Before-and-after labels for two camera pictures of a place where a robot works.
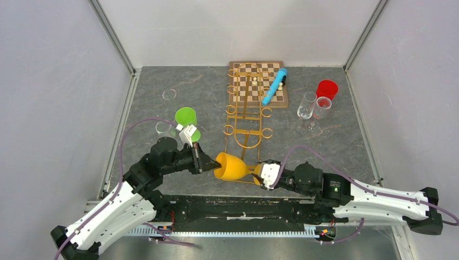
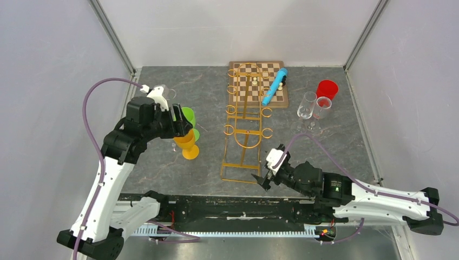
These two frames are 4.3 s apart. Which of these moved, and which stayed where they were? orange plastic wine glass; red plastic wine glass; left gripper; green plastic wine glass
Moved: orange plastic wine glass; left gripper
Stayed: red plastic wine glass; green plastic wine glass
